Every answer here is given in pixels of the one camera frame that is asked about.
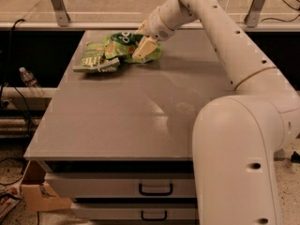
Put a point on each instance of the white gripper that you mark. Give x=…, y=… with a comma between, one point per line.
x=155, y=26

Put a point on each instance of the green rice chip bag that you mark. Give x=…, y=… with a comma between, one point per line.
x=122, y=45

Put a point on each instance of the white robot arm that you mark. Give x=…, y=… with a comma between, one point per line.
x=235, y=138

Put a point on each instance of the green jalapeno chip bag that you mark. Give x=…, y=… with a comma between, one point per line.
x=94, y=60

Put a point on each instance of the clear plastic water bottle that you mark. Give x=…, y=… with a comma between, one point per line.
x=31, y=82

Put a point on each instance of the upper grey drawer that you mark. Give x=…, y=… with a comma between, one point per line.
x=79, y=185

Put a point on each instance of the grey drawer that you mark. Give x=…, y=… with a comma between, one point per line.
x=132, y=211
x=79, y=185

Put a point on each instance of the lower grey drawer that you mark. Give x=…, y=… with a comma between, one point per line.
x=132, y=211

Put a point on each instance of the cardboard box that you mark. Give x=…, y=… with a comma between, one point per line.
x=38, y=195

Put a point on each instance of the black object right floor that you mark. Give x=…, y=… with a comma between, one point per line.
x=295, y=158

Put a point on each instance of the papers on floor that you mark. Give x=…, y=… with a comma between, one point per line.
x=9, y=198

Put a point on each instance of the left metal bracket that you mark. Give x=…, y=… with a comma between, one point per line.
x=61, y=14

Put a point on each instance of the metal bracket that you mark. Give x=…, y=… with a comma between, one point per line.
x=254, y=13
x=61, y=14

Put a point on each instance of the right metal bracket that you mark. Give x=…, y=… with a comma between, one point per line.
x=254, y=13

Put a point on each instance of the black upper drawer handle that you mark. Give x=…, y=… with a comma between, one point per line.
x=155, y=191

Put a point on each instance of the black drawer handle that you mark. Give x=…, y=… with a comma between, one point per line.
x=155, y=191
x=154, y=216

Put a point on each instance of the black lower drawer handle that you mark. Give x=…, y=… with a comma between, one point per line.
x=154, y=216

